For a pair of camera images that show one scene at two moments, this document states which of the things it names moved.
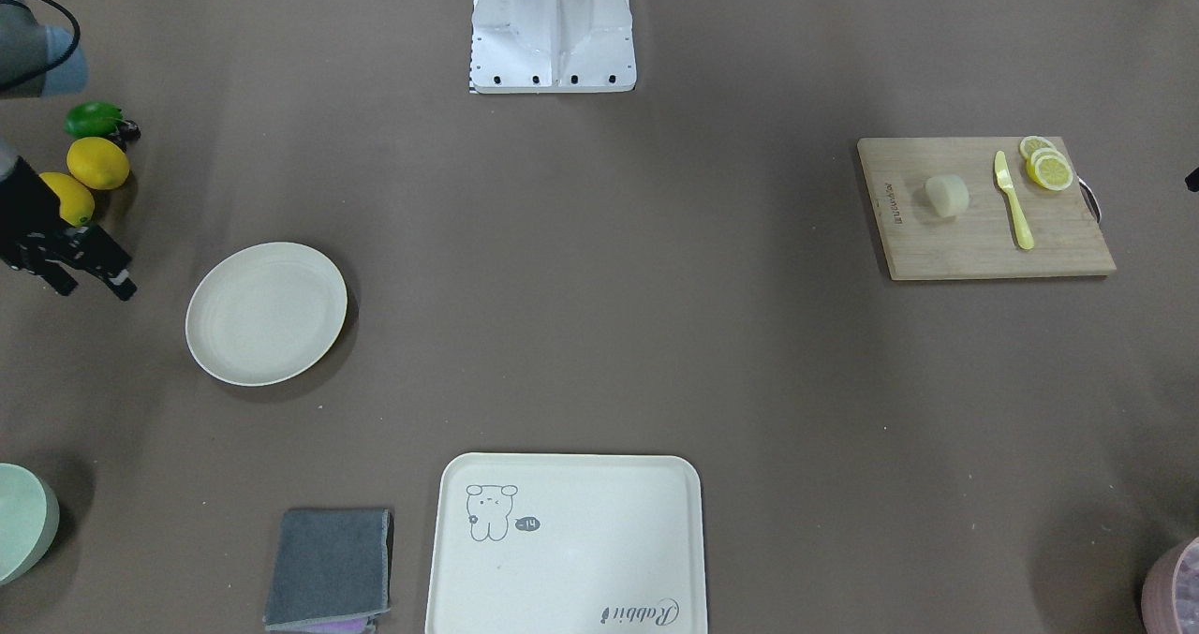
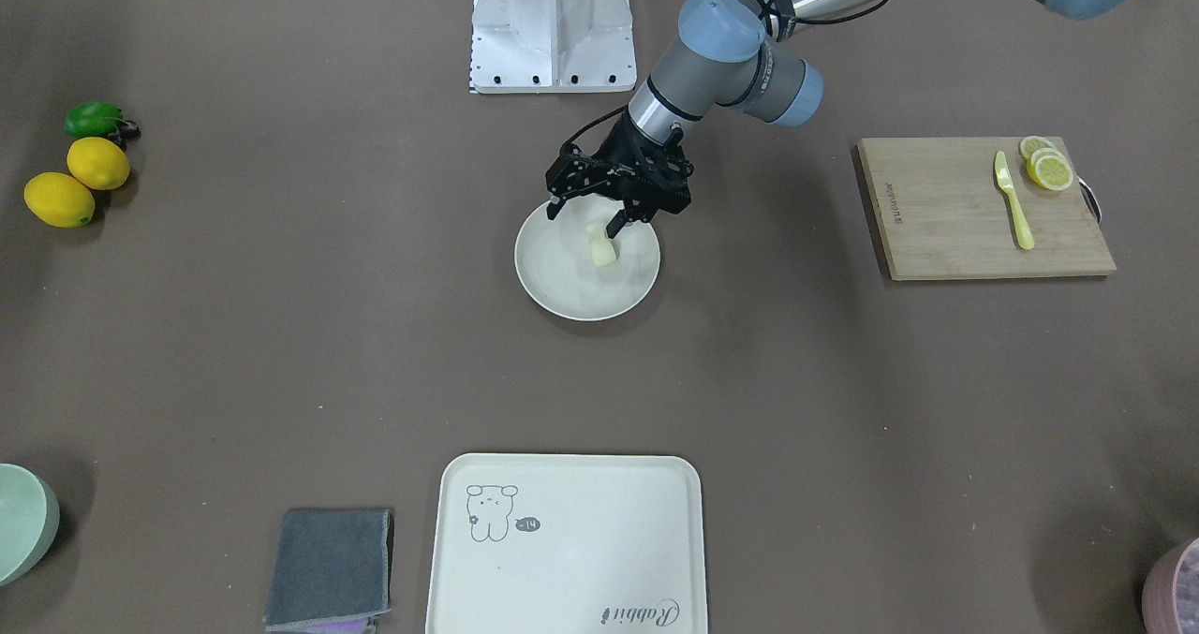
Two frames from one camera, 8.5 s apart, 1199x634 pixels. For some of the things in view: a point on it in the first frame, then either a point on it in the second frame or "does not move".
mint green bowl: x=29 y=521 does not move
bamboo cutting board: x=983 y=241 does not move
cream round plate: x=267 y=315 → x=556 y=270
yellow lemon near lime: x=97 y=163 does not move
